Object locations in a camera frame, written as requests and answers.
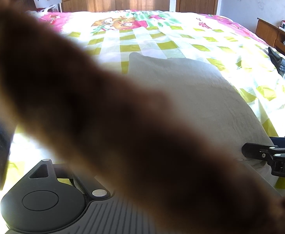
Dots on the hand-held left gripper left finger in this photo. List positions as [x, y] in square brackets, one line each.
[52, 173]

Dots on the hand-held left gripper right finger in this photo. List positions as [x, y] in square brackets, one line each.
[259, 178]

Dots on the white pillow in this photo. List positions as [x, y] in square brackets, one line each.
[193, 90]

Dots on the person's bare forearm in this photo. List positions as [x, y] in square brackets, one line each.
[108, 126]

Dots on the dark checked folded pants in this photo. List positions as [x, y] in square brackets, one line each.
[275, 57]

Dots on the wooden bedside cabinet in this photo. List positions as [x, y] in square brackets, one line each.
[269, 30]

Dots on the printed checked bedsheet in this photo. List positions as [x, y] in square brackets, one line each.
[181, 41]

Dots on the white plastic bag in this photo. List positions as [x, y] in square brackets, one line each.
[47, 8]

